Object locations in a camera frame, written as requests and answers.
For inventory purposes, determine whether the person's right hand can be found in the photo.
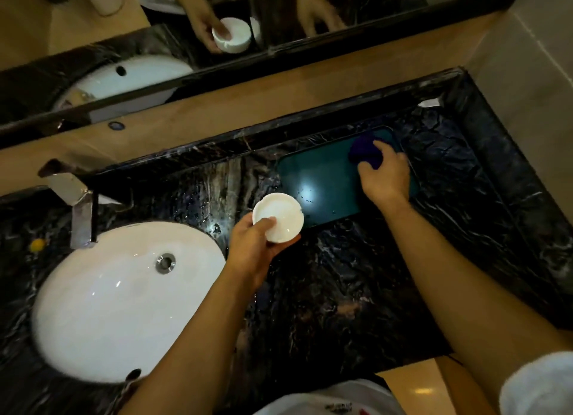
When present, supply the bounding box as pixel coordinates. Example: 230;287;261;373
357;139;412;210

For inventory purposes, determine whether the person's left hand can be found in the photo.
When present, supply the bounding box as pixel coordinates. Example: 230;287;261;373
223;214;302;291

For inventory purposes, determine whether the blue cleaning cloth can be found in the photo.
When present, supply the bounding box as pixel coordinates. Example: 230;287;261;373
348;134;385;171

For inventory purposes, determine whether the white round ceramic ashtray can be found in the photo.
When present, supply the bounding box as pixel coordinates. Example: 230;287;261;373
252;193;305;244

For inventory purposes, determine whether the person's left forearm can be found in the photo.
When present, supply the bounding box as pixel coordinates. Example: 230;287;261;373
118;268;265;415

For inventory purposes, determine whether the person's right forearm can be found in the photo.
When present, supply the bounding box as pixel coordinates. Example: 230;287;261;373
378;201;573;415

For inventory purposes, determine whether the dark green rectangular tray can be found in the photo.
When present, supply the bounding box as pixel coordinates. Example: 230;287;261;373
275;126;421;228

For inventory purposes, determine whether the chrome sink drain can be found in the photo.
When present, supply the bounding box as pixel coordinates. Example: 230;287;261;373
155;252;176;275

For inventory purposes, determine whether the white oval sink basin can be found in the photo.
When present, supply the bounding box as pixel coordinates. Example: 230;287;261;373
31;221;227;385

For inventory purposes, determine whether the person's white shirt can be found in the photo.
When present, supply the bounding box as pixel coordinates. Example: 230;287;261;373
252;378;406;415

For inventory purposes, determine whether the chrome square faucet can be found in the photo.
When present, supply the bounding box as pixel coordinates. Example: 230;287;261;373
38;159;100;251

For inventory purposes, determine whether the white towel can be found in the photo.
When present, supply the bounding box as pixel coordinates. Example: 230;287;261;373
499;351;573;415

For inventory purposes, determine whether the black framed wall mirror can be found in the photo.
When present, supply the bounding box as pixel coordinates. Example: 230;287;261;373
0;0;532;139

